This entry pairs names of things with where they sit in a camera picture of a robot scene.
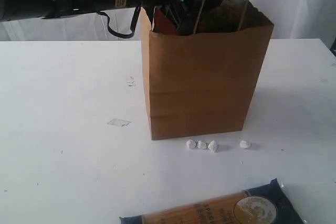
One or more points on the brown red paper pouch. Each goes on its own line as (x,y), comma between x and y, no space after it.
(162,25)

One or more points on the clear tape scrap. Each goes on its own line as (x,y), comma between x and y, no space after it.
(118,122)

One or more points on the brown paper bag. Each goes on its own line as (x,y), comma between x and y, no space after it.
(201,83)

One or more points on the white backdrop curtain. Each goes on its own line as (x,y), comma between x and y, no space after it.
(292,19)

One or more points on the spaghetti packet dark blue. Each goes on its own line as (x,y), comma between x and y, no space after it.
(263,204)

